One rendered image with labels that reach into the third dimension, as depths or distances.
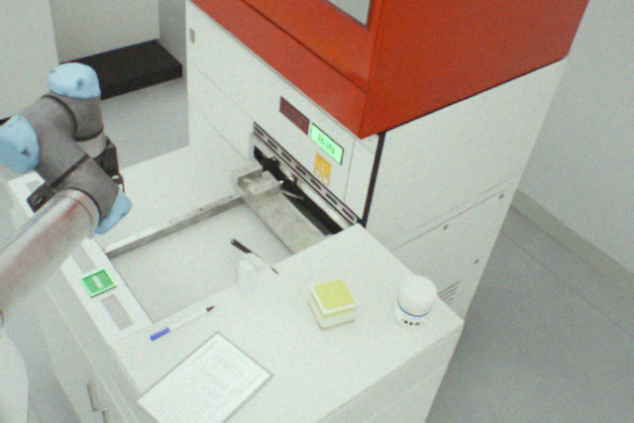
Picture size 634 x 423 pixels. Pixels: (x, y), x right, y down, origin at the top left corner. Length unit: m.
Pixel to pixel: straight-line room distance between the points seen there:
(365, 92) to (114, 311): 0.66
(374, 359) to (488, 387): 1.28
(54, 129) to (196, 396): 0.53
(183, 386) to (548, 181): 2.21
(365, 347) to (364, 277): 0.18
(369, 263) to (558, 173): 1.72
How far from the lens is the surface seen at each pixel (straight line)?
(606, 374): 2.81
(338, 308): 1.31
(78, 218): 0.99
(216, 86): 1.96
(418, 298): 1.32
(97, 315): 1.39
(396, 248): 1.80
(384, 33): 1.26
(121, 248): 1.67
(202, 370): 1.29
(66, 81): 1.10
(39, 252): 0.93
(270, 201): 1.72
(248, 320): 1.36
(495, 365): 2.64
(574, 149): 2.99
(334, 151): 1.55
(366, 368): 1.32
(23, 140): 1.04
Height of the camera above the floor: 2.05
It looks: 40 degrees down
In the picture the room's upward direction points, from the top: 9 degrees clockwise
